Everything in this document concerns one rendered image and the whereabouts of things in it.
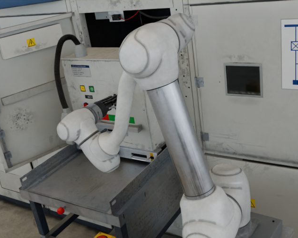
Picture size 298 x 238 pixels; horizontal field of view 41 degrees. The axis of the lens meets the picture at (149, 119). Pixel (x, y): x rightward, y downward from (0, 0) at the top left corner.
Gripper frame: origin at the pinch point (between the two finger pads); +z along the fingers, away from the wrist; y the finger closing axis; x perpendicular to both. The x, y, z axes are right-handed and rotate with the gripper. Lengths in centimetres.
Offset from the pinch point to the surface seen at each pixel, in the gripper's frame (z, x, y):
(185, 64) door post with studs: 29.9, 6.0, 18.8
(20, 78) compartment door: -6, 8, -62
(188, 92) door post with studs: 30.0, -8.8, 19.0
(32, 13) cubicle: 30, 36, -81
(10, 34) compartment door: -5, 31, -61
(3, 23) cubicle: 28, 31, -107
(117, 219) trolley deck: -38, -40, 16
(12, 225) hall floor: 7, -123, -139
